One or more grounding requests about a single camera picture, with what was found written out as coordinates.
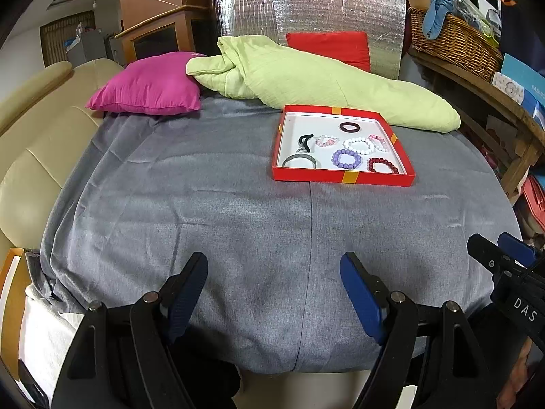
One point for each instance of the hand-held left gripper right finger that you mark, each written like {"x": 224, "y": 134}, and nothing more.
{"x": 362, "y": 298}

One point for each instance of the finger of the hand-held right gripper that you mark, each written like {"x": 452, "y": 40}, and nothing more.
{"x": 485, "y": 249}
{"x": 517, "y": 248}

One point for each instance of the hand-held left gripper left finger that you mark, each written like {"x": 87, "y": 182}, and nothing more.
{"x": 187, "y": 298}

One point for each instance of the red cardboard box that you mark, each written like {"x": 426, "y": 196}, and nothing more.
{"x": 315, "y": 176}

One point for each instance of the person's right hand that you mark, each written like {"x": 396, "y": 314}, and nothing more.
{"x": 524, "y": 366}

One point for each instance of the grey bed cover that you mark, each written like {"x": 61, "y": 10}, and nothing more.
{"x": 213, "y": 221}

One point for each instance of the white towel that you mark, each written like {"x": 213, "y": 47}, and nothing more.
{"x": 47, "y": 336}

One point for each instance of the wooden shelf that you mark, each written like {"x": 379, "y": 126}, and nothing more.
{"x": 502, "y": 102}

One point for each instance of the silver bangle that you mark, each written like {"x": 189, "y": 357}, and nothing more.
{"x": 298, "y": 157}

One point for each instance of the blue cardboard box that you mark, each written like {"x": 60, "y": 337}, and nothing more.
{"x": 528, "y": 81}

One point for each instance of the wicker basket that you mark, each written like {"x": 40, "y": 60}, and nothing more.
{"x": 460, "y": 47}

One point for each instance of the magenta cushion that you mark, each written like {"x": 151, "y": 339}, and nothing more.
{"x": 149, "y": 85}

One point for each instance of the beige sofa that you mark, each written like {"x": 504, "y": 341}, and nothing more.
{"x": 42, "y": 136}

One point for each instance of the light green blanket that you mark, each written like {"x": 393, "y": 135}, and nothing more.
{"x": 298, "y": 76}

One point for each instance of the blue cloth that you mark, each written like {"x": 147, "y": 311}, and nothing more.
{"x": 438, "y": 12}

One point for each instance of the red cushion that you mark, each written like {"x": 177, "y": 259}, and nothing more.
{"x": 328, "y": 49}

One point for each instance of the wooden cabinet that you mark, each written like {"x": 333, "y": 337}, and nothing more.
{"x": 157, "y": 30}

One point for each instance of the silver foil panel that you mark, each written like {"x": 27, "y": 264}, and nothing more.
{"x": 306, "y": 4}

